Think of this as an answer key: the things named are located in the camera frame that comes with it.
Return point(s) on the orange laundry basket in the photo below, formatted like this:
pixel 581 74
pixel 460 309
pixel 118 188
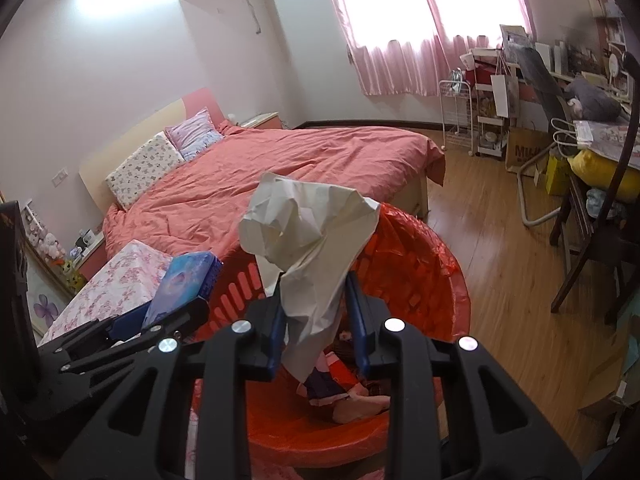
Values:
pixel 406 264

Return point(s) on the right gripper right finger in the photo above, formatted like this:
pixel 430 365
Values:
pixel 455 413

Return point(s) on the white wire rack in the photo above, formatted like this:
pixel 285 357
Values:
pixel 456 111

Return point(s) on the beige pink headboard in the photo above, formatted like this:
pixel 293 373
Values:
pixel 94 169

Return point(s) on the white paper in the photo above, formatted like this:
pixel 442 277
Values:
pixel 305 236

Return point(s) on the cluttered desk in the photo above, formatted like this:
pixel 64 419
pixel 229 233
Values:
pixel 581 116

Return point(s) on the blue tissue pack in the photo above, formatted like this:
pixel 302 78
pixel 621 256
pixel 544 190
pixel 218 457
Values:
pixel 188 277

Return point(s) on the dark wooden chair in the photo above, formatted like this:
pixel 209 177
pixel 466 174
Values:
pixel 602 238

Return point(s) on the dark red scrunchie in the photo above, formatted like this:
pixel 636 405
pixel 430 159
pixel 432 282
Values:
pixel 332 385

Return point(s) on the pink window curtain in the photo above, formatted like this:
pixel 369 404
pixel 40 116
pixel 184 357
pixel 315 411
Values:
pixel 408 46

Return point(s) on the floral white pillow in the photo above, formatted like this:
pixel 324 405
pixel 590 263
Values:
pixel 143 168

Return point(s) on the striped pink pillow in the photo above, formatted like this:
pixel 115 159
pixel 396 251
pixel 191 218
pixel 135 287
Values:
pixel 194 136

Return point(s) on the cardboard box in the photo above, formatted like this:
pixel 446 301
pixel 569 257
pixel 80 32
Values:
pixel 524 144

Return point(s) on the right nightstand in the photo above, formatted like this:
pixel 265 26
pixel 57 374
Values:
pixel 263 121

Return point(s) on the floral sliding wardrobe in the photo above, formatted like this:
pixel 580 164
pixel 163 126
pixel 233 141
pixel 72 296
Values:
pixel 45 297

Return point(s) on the pink left nightstand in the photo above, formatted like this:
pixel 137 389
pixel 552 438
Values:
pixel 93 258

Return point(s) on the white storage cart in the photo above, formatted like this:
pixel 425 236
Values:
pixel 495 100

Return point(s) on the floral pink tablecloth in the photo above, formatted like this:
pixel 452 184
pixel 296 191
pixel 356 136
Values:
pixel 129 279

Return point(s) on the yellow cushion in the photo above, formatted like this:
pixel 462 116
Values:
pixel 598 172

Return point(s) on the coral bed duvet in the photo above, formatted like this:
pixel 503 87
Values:
pixel 198 206

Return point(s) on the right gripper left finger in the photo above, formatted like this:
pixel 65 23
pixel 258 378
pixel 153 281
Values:
pixel 140 431

